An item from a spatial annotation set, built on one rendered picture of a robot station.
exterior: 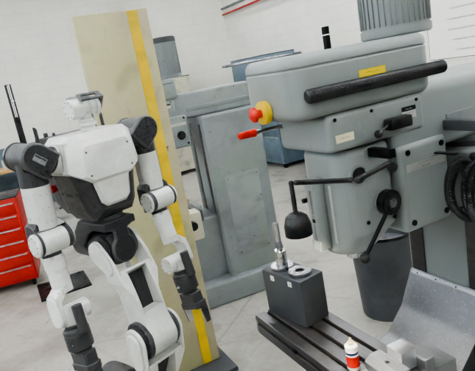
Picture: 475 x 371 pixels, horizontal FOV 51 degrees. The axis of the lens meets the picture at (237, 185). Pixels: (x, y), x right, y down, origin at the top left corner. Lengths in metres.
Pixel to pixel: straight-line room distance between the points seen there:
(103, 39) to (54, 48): 7.35
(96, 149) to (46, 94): 8.51
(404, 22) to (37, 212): 1.23
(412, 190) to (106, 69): 1.95
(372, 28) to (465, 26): 5.01
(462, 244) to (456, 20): 5.00
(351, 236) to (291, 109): 0.41
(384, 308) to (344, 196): 2.35
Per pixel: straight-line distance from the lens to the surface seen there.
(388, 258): 3.48
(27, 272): 5.85
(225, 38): 11.32
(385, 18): 1.50
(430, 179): 1.53
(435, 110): 1.54
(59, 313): 1.75
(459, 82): 1.61
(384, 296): 3.62
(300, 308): 1.92
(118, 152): 1.74
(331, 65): 1.26
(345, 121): 1.30
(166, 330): 1.86
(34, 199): 1.69
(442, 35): 6.71
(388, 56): 1.38
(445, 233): 1.79
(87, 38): 2.93
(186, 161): 9.95
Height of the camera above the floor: 1.89
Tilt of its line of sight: 13 degrees down
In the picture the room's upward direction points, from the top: 10 degrees counter-clockwise
